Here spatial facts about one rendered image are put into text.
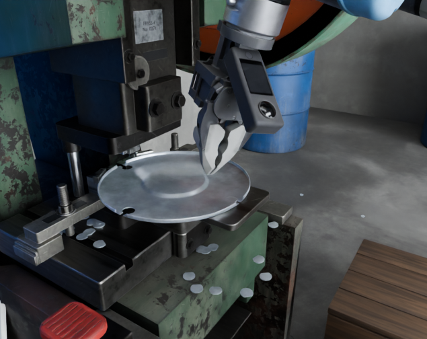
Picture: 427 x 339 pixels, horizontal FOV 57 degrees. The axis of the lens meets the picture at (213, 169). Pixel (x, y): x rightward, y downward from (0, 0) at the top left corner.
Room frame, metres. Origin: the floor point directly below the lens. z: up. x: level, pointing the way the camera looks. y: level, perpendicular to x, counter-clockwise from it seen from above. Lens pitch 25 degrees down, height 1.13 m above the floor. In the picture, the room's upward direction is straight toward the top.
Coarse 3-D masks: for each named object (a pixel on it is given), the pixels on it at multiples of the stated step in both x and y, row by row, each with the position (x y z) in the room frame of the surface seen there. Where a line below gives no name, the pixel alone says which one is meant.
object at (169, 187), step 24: (120, 168) 0.75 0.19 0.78; (144, 168) 0.75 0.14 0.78; (168, 168) 0.74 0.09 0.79; (192, 168) 0.75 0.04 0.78; (240, 168) 0.75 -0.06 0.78; (120, 192) 0.64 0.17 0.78; (144, 192) 0.64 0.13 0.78; (168, 192) 0.63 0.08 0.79; (192, 192) 0.64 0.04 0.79; (216, 192) 0.64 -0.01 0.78; (240, 192) 0.64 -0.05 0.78; (144, 216) 0.56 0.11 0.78; (168, 216) 0.56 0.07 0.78; (192, 216) 0.56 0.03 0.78
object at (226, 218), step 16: (256, 192) 0.65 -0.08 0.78; (240, 208) 0.59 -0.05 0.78; (256, 208) 0.60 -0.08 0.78; (160, 224) 0.65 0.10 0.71; (176, 224) 0.62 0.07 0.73; (192, 224) 0.64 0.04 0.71; (208, 224) 0.69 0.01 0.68; (224, 224) 0.54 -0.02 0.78; (240, 224) 0.55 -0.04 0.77; (176, 240) 0.62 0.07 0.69; (192, 240) 0.64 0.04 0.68; (176, 256) 0.63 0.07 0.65
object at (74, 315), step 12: (60, 312) 0.37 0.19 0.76; (72, 312) 0.37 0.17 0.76; (84, 312) 0.37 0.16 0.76; (96, 312) 0.37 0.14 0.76; (48, 324) 0.35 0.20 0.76; (60, 324) 0.35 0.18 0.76; (72, 324) 0.35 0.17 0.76; (84, 324) 0.35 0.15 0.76; (96, 324) 0.35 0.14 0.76; (48, 336) 0.33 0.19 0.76; (60, 336) 0.33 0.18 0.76; (72, 336) 0.33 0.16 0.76; (84, 336) 0.33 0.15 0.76; (96, 336) 0.34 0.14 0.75
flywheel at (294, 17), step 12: (300, 0) 0.91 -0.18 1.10; (312, 0) 0.90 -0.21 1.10; (288, 12) 0.93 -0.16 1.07; (300, 12) 0.91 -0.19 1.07; (312, 12) 0.90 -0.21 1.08; (324, 12) 0.95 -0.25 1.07; (288, 24) 0.92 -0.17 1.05; (300, 24) 0.91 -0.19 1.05; (312, 24) 0.98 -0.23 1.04; (204, 36) 1.05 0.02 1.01; (216, 36) 1.03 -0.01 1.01; (276, 36) 0.94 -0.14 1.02; (288, 36) 0.96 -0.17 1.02; (204, 48) 1.05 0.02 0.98; (216, 48) 1.03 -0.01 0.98
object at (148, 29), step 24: (144, 0) 0.70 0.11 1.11; (168, 0) 0.76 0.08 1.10; (144, 24) 0.70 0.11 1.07; (168, 24) 0.75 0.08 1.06; (144, 48) 0.70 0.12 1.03; (168, 48) 0.75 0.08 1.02; (144, 72) 0.66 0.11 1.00; (168, 72) 0.75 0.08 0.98; (96, 96) 0.68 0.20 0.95; (120, 96) 0.65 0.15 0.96; (144, 96) 0.66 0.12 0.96; (168, 96) 0.70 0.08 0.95; (96, 120) 0.69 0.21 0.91; (120, 120) 0.65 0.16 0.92; (144, 120) 0.66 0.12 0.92; (168, 120) 0.70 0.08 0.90
